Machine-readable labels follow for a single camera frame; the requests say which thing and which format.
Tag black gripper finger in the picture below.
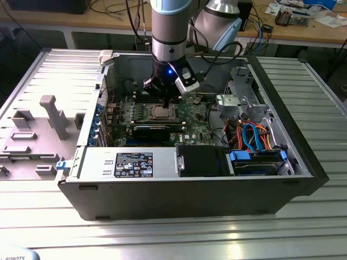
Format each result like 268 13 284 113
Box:
143 77 170 109

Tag silver cpu chip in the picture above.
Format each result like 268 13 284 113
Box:
151 106 172 118

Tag metal socket cover frame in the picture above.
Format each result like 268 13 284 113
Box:
146 103 178 121

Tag cpu socket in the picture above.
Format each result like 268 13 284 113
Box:
146 102 179 121

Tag cpu heatsink cooler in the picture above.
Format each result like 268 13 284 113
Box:
275 9 293 27

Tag black case fan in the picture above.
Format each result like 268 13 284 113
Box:
121 79 138 95

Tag black graphics card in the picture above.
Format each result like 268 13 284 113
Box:
132 125 171 142

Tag beige case latch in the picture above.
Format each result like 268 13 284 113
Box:
98 50 114 67

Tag green motherboard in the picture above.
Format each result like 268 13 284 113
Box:
107 93 217 147

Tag silver metal drive cage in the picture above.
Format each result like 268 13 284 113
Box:
224 66 260 105

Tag silver power supply unit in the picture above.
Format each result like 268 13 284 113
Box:
67 147 178 181

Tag upright black box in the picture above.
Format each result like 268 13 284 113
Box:
240 0 253 33

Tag black open pc case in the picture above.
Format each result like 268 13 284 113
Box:
56 49 330 222

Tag blue case latch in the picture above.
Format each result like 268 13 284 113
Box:
55 160 72 171

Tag grey parts rack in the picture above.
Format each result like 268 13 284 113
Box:
0 94 86 181

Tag hard disk blue carrier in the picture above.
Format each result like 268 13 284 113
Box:
227 149 287 176

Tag wide black box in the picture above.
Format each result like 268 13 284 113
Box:
7 0 92 15

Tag wooden desk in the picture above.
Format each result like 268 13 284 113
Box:
0 0 347 50

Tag grey metal drive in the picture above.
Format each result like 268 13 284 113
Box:
291 10 311 28

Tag blue cardboard box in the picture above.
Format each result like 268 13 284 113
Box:
303 0 337 9

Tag white paper sheets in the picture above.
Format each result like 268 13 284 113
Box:
314 15 344 28

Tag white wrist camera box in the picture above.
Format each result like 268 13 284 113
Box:
174 67 201 95

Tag silver metal bracket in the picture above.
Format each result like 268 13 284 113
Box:
215 93 269 121

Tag black camera cable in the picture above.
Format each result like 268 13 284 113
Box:
200 40 244 78

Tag orange wire bundle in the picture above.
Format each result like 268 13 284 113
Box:
254 123 273 151
225 121 244 148

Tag blue wire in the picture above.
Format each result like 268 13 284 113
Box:
248 121 267 152
241 123 256 152

